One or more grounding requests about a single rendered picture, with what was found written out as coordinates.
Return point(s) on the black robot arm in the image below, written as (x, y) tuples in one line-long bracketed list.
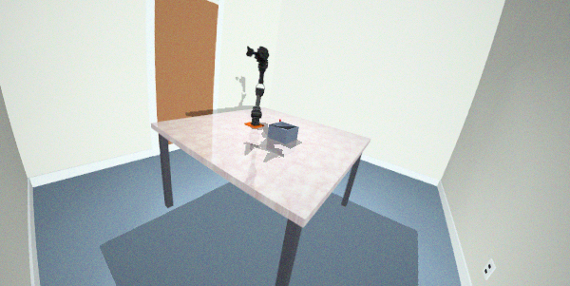
[(256, 113)]

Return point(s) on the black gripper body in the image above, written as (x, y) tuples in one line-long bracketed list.
[(258, 59)]

